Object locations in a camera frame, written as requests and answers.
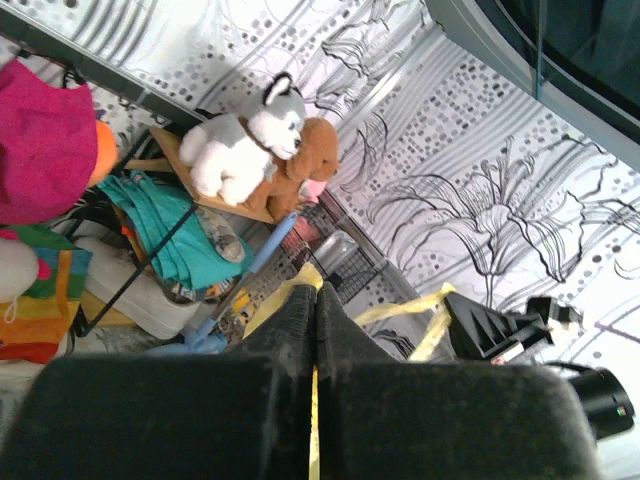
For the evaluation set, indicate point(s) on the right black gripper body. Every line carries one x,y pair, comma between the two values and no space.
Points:
550,327

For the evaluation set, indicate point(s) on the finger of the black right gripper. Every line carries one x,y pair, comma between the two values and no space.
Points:
480,333

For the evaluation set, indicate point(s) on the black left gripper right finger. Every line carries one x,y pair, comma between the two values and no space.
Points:
381,418

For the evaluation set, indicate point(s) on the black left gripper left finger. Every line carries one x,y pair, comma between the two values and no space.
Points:
241,414

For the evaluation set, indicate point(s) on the yellow plastic trash bag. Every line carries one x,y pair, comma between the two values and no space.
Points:
309,275

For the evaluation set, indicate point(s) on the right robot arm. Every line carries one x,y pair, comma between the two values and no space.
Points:
604,400

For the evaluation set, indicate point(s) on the rainbow striped bag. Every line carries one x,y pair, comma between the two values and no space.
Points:
34,325

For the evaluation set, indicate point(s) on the magenta fabric bag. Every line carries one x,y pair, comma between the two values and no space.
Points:
48,146

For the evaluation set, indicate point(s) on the silver foil pouch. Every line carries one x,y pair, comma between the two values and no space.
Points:
334,251

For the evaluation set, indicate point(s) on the grey patterned sock roll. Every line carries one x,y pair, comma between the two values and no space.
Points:
220,234

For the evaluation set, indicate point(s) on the white storage box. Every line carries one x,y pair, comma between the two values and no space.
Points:
144,301

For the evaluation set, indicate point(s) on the brown teddy bear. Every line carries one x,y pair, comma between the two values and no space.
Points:
317,160

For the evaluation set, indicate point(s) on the white husky plush dog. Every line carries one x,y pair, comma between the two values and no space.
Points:
229,155

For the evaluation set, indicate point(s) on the pink white plush doll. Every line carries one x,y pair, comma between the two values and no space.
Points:
20,267

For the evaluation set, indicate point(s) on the orange plush toy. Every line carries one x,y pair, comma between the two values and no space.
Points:
107,153

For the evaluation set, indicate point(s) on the black wire basket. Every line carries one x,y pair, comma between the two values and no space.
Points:
313,225

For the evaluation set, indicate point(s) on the wooden shelf with black frame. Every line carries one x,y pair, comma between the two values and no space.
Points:
163,219

